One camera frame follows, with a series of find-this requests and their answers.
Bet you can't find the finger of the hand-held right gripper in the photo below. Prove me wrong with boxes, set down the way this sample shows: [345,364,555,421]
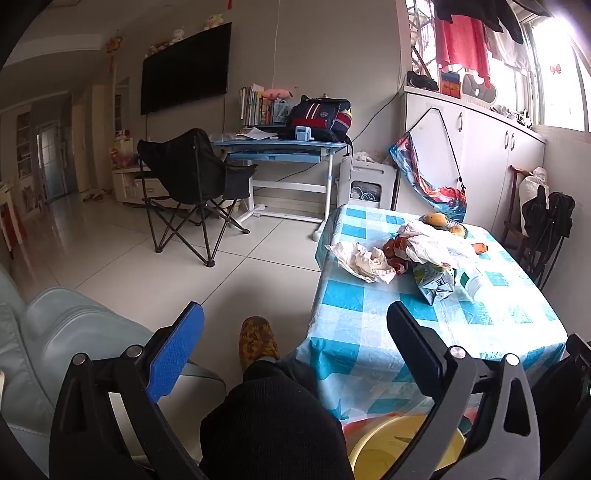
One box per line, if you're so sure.
[567,333,591,370]

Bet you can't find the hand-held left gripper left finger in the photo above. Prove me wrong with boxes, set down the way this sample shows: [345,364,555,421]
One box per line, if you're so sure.
[48,301,208,480]

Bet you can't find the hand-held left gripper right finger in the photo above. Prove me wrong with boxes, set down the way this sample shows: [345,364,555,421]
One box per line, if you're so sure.
[385,301,541,480]

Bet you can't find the snack packet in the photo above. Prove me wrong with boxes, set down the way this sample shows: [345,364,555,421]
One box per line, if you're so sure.
[412,261,458,306]

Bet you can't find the clear plastic bottle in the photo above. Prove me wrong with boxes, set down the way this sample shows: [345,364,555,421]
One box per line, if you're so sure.
[457,268,499,303]

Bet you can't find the white paper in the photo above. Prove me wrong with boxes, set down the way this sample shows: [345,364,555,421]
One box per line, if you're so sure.
[325,242,398,284]

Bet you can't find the yellow plastic basin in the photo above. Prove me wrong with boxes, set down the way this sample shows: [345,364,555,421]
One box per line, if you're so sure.
[348,413,465,480]

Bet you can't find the blue checkered tablecloth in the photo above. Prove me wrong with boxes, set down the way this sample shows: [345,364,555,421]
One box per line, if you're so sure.
[293,203,568,421]

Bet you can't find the knitted slipper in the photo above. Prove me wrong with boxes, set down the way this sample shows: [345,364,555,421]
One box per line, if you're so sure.
[239,316,281,370]

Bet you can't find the pale blue sofa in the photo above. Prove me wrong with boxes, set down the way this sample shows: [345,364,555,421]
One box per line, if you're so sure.
[0,263,227,480]

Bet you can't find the wooden chair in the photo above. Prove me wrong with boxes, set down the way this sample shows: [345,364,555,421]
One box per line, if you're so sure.
[502,165,536,259]

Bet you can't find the white television stand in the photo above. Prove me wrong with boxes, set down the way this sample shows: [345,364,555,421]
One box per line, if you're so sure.
[112,166,195,204]

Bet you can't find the white sack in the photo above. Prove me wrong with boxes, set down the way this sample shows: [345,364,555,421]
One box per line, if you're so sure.
[521,167,549,236]

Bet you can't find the black folding camping chair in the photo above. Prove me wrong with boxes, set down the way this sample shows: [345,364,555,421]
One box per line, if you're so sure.
[137,128,258,268]

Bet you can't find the pink toy box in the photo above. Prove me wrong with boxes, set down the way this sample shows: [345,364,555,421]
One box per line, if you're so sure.
[108,130,139,169]

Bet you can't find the white storage cabinet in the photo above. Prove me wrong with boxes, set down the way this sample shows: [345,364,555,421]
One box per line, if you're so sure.
[404,85,548,241]

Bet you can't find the blue study desk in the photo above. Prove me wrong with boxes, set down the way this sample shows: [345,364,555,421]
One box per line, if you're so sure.
[210,134,348,241]

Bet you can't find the glass door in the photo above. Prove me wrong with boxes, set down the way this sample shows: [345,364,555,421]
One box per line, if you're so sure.
[37,121,62,200]

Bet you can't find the papers on desk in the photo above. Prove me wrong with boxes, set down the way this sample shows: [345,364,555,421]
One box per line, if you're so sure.
[233,127,280,140]

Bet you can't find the small white shoes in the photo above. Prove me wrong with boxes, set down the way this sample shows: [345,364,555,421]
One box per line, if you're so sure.
[489,104,534,127]

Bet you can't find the dark striped backpack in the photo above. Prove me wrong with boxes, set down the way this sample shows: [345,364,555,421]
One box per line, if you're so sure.
[286,95,354,144]

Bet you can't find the row of books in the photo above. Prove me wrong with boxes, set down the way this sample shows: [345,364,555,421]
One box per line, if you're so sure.
[239,84,278,127]

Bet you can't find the window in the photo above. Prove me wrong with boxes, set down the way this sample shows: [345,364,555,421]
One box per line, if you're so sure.
[524,9,591,132]

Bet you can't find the orange picture box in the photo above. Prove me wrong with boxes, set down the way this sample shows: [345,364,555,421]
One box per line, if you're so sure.
[440,69,462,99]

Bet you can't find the black shoes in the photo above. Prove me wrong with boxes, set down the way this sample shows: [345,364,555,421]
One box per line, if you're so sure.
[406,70,439,92]

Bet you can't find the grey seat cushion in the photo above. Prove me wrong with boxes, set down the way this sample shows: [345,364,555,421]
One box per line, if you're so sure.
[462,73,498,104]

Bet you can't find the black television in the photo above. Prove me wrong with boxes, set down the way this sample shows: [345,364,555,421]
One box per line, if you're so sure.
[141,22,232,116]

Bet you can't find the grey hanging garment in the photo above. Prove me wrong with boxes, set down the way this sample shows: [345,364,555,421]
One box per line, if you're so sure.
[485,28,532,72]

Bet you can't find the red hanging garment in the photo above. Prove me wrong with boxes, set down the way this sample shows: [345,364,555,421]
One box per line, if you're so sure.
[434,14,491,81]

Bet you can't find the black hanging garment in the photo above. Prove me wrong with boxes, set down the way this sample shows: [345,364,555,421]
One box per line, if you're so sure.
[434,0,555,44]

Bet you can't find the printed bag with black strap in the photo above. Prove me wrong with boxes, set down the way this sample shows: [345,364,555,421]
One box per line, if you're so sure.
[389,107,467,222]

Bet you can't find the black wall cable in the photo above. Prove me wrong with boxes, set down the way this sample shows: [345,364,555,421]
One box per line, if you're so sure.
[348,95,402,139]

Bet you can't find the red wall ornament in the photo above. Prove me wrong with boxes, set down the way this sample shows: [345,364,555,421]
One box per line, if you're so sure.
[105,36,124,88]

